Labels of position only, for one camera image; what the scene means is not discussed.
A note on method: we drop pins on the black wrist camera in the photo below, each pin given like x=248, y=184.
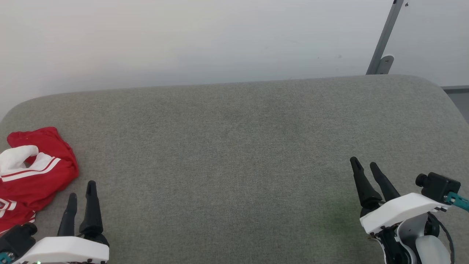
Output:
x=438, y=187
x=16, y=238

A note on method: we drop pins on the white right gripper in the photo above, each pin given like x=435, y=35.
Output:
x=399, y=211

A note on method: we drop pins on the grey metal wall bracket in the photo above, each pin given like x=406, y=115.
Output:
x=384, y=36

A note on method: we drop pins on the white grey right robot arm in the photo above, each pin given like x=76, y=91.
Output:
x=428, y=249

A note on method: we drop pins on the red shirt with white sleeves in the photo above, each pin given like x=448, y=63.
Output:
x=40, y=183

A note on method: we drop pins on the dark wall baseboard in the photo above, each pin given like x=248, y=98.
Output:
x=456, y=88

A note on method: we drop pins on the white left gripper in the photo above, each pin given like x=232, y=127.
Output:
x=66, y=250

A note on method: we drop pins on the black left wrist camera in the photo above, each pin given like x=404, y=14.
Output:
x=16, y=238

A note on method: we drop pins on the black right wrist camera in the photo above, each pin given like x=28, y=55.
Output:
x=438, y=187

